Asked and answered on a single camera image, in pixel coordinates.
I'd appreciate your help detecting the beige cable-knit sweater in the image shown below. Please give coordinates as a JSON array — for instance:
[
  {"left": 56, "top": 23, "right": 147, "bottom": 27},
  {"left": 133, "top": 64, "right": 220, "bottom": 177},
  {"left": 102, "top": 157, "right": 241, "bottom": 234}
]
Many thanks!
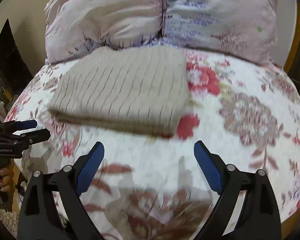
[{"left": 48, "top": 46, "right": 189, "bottom": 136}]

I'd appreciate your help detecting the left hand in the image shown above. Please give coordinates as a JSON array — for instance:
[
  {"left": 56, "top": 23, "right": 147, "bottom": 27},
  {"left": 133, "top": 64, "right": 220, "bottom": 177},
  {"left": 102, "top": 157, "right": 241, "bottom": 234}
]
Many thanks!
[{"left": 0, "top": 159, "right": 14, "bottom": 192}]

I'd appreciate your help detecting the floral bed sheet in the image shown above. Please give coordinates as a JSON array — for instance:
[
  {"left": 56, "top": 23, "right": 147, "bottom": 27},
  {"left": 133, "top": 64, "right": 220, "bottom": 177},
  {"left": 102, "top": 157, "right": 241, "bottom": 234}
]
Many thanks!
[{"left": 6, "top": 49, "right": 300, "bottom": 239}]

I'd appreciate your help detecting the pink floral pillow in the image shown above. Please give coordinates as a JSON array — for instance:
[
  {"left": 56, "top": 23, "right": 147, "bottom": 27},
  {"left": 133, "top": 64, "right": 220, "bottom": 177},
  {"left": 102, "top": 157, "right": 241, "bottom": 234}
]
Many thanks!
[{"left": 44, "top": 0, "right": 278, "bottom": 65}]

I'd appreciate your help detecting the wooden bed headboard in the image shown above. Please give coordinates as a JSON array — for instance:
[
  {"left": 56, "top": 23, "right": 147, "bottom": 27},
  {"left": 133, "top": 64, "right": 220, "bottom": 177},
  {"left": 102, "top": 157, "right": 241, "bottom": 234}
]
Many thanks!
[{"left": 270, "top": 0, "right": 300, "bottom": 83}]

